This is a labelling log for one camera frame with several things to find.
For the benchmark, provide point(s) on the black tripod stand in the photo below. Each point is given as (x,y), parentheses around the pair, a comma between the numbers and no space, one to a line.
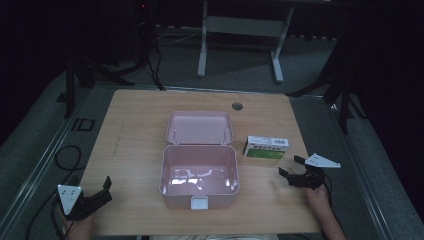
(338,90)
(83,75)

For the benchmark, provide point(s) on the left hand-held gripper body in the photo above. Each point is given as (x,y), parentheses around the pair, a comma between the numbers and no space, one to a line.
(69,196)

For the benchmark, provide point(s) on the white metal desk frame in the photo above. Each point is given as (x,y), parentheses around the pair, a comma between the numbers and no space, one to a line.
(243,26)

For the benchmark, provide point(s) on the pink plastic box with lid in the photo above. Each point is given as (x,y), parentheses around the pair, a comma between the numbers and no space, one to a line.
(199,160)

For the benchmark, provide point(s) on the white and green medicine box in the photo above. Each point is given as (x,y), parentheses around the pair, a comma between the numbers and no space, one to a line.
(265,147)

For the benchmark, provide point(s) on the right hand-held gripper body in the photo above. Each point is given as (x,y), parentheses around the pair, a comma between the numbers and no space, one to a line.
(313,178)

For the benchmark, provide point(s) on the person's right hand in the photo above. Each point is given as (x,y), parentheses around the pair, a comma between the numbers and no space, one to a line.
(317,196)

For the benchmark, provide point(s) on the black device with red light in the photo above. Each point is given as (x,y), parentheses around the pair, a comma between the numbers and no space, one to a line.
(143,30)

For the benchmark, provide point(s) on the person's left hand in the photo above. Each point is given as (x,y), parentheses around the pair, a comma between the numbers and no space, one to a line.
(80,228)

